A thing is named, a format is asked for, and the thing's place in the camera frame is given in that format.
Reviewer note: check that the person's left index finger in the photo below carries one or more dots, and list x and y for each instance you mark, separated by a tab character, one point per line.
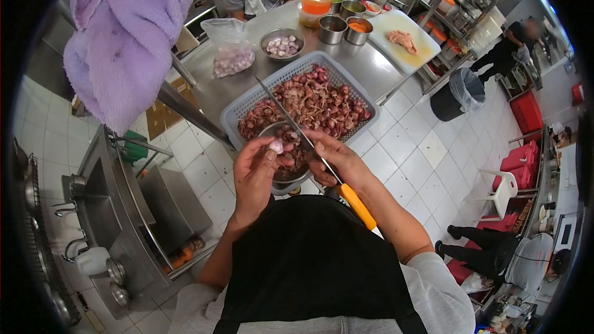
262	143

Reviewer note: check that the steel container with sauce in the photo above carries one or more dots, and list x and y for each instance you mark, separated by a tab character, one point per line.
352	8

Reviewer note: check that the peeled shallot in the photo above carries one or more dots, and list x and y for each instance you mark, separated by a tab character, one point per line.
276	146

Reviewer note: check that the raw chicken piece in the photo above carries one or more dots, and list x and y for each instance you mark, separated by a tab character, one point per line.
403	41

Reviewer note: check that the stainless steel sink unit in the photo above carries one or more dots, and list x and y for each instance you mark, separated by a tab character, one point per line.
120	222

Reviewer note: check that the person's right fingers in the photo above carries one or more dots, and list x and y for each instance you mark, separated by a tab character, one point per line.
320	171

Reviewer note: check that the steel bowl of shallot peels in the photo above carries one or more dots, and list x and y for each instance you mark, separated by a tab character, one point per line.
290	171

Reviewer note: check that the white plastic chair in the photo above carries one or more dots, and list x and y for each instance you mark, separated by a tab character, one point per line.
503	190

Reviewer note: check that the shallow steel bowl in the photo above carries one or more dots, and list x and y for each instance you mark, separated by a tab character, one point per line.
267	46

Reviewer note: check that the steel container with green herbs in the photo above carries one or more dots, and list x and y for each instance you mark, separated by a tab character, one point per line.
336	2

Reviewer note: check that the stack of red crates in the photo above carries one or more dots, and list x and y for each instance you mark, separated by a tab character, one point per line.
519	167

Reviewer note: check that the orange lidded plastic tub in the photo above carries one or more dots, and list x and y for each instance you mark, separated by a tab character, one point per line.
315	2

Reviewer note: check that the steel kitchen shelf rack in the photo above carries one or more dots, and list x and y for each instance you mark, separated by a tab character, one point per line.
468	14

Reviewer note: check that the purple fluffy towel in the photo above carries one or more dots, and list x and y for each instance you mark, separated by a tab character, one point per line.
125	41

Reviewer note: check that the brown cardboard sheet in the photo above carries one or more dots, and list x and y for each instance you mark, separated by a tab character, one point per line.
162	113

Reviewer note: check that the person's left fingers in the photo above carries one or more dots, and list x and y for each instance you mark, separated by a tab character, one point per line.
287	161

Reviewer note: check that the person's body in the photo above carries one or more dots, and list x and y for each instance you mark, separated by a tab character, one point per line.
315	269

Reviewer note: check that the small bowl with red chillies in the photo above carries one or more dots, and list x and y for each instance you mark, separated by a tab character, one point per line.
372	8

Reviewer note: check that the person's right hand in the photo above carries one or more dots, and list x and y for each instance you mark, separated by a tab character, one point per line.
345	162

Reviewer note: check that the person's left hand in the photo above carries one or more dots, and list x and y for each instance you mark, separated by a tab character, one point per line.
250	181

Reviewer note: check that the person's right thumb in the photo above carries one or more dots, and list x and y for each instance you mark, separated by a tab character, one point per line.
316	141

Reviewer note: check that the steel container with carrot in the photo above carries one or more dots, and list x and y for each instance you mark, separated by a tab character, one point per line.
358	30

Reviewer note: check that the white cutting board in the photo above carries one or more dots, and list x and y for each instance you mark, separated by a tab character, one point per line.
417	53

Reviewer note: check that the empty round steel container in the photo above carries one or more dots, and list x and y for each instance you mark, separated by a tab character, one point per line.
332	28

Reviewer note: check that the person's left thumb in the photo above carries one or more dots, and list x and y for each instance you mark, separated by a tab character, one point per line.
268	161

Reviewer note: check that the white plastic jug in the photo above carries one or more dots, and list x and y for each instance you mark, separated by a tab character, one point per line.
92	260

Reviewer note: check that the black lined trash bin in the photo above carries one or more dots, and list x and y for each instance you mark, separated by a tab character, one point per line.
452	97

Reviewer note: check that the clear plastic bag of shallots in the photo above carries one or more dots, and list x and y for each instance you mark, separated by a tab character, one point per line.
232	55

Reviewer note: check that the grey plastic basket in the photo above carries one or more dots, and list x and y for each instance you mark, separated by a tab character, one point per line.
241	111

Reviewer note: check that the pile of unpeeled red shallots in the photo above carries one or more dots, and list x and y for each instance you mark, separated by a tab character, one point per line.
320	102

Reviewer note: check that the green plastic container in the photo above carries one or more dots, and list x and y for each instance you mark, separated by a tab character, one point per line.
135	147

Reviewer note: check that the heap of peeled shallots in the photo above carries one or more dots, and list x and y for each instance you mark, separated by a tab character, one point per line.
283	46

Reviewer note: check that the red plastic crate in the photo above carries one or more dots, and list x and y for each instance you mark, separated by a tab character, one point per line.
526	112

